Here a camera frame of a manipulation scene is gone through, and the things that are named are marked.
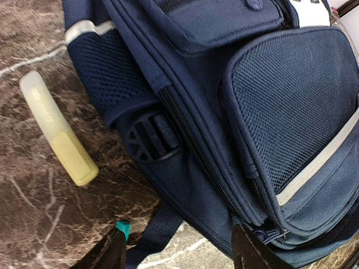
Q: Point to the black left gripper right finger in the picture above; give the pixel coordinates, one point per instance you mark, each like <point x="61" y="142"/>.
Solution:
<point x="249" y="252"/>

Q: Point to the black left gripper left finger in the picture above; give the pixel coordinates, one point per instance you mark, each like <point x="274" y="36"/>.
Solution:
<point x="108" y="253"/>

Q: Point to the yellow highlighter pen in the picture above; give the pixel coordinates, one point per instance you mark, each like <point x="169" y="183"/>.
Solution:
<point x="67" y="147"/>

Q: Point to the navy blue student backpack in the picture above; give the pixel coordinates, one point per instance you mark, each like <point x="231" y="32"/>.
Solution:
<point x="237" y="112"/>

